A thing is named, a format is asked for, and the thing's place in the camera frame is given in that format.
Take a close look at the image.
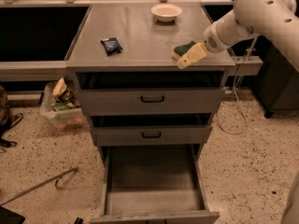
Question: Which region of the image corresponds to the green and yellow sponge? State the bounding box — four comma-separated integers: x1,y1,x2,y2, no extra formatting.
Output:
172,41,195,61

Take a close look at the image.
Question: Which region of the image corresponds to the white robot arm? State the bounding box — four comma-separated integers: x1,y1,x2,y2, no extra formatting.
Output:
178,0,299,70

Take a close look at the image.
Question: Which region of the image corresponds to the middle grey drawer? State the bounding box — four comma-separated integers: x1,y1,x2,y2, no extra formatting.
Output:
92,113,211,147

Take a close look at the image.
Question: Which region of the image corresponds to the grey drawer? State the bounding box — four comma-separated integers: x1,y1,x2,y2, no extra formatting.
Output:
90,145,220,224
76,72,224,116
92,113,211,147

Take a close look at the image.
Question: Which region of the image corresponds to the grey drawer cabinet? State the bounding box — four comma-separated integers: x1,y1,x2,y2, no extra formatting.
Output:
64,1,236,224

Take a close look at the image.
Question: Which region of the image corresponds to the top grey drawer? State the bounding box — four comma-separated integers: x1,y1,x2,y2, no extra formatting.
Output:
76,72,224,116

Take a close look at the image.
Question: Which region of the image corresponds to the bottom grey drawer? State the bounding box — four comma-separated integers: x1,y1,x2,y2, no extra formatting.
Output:
90,145,220,224

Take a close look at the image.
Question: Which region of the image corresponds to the white bowl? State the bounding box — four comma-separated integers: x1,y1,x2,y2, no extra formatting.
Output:
150,3,182,22

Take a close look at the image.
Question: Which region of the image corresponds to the dark grey rolling cabinet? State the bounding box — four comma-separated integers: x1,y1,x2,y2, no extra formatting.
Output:
252,45,299,119

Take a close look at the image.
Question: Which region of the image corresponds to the dark blue snack packet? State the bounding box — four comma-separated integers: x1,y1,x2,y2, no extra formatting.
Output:
101,37,122,56

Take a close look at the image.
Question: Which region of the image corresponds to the clear plastic bin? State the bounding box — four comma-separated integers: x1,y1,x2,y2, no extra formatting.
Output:
39,81,88,130

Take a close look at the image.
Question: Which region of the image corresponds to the metal rod on floor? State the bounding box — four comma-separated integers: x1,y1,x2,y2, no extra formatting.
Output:
0,167,78,206

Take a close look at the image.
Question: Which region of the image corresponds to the dark bag on floor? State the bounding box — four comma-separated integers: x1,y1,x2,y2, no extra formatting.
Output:
0,86,23,153

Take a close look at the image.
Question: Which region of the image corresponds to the white hanging cable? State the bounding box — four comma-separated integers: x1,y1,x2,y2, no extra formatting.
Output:
216,37,260,136

